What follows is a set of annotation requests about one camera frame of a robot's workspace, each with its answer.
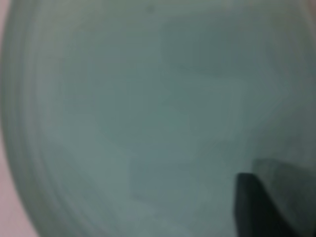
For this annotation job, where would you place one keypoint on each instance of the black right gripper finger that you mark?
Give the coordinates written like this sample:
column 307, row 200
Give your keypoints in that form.
column 251, row 212

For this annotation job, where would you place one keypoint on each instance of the green round plate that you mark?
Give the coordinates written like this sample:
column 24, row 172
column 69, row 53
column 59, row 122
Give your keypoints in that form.
column 123, row 98

